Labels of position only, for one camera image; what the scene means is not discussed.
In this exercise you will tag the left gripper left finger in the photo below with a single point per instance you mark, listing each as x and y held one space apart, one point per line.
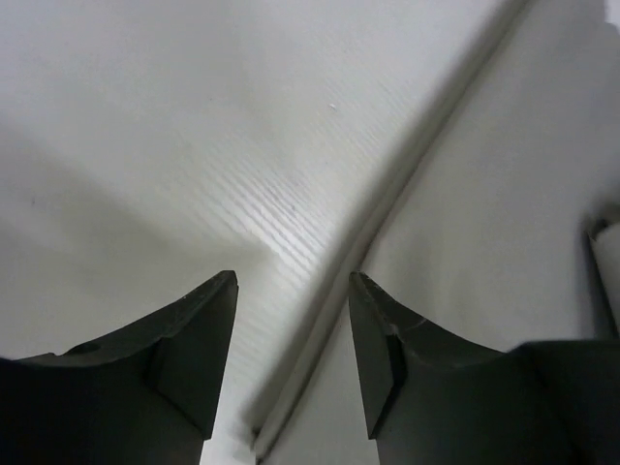
146 393

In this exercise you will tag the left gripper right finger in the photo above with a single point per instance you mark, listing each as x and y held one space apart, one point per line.
432 397

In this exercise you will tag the grey cloth napkin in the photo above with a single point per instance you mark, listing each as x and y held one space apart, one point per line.
480 224

